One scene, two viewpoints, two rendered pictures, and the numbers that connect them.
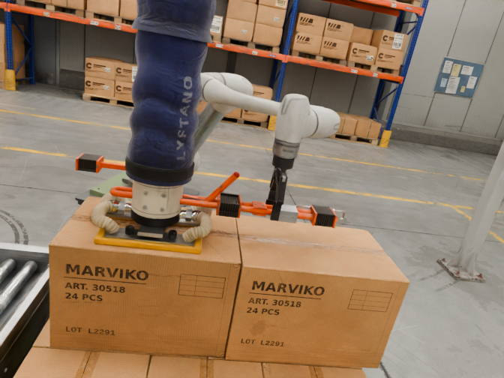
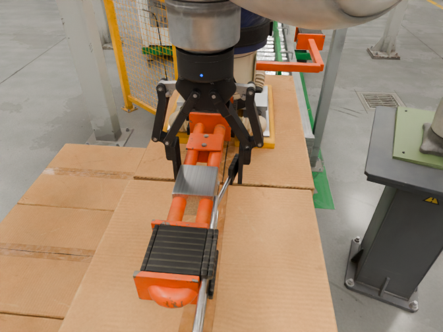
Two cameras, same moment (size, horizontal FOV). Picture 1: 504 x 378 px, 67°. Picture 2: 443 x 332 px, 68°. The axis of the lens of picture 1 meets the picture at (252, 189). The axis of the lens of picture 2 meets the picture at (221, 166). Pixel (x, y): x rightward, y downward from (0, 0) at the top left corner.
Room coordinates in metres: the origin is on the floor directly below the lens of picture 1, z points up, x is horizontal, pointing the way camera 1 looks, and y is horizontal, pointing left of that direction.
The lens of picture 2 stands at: (1.43, -0.49, 1.42)
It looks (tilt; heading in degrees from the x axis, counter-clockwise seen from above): 39 degrees down; 104
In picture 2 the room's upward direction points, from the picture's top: straight up
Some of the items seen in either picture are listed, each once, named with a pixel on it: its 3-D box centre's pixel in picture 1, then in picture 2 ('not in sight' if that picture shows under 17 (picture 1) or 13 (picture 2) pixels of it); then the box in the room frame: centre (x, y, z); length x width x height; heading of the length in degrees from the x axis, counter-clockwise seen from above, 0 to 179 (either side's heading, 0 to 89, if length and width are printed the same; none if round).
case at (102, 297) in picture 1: (152, 272); (230, 167); (1.25, 0.32, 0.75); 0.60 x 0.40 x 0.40; 99
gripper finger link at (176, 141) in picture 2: (275, 211); (176, 159); (1.25, -0.10, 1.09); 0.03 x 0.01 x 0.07; 99
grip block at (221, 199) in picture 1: (228, 205); (212, 117); (1.26, 0.07, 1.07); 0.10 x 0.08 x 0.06; 9
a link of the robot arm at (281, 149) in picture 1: (286, 148); (204, 21); (1.30, -0.09, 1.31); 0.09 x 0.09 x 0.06
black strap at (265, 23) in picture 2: (160, 164); (225, 24); (1.23, 0.32, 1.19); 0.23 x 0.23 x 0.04
